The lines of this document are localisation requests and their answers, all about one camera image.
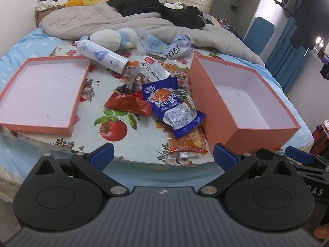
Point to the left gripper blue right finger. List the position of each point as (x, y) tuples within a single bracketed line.
[(227, 159)]

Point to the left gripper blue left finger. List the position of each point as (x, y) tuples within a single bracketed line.
[(99, 158)]

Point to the red snack packet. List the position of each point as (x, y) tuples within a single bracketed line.
[(128, 103)]

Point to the blue kimchi snack bag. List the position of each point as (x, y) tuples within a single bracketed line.
[(170, 108)]

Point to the person's right hand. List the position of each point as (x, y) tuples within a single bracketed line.
[(322, 232)]

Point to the orange spicy strip packet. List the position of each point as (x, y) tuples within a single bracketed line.
[(193, 142)]

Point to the pink cardboard box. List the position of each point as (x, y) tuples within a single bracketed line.
[(242, 110)]

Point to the red suitcase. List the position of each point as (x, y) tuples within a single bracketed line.
[(320, 136)]

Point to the green snack packet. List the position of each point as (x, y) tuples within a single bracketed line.
[(185, 96)]

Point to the pink box lid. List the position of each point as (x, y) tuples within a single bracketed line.
[(43, 95)]

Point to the white spray bottle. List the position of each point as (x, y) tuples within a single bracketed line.
[(101, 55)]

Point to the white clear snack bag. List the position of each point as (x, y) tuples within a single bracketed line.
[(153, 70)]

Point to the blue curtain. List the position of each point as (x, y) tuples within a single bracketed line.
[(286, 63)]

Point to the white blue plush toy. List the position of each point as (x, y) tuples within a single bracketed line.
[(122, 39)]

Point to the crumpled white blue bag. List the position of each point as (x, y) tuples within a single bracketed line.
[(181, 46)]

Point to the blue chair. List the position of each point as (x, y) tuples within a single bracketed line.
[(259, 35)]

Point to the clear light blue bag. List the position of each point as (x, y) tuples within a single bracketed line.
[(149, 44)]

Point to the grey quilt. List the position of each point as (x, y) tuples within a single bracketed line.
[(71, 23)]

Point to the white black plush toy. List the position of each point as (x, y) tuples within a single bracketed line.
[(175, 5)]

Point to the black clothes pile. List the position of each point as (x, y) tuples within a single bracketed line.
[(184, 16)]

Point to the cardboard box with clothes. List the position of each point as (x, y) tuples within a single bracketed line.
[(45, 7)]

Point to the hanging clothes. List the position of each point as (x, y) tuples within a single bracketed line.
[(311, 20)]

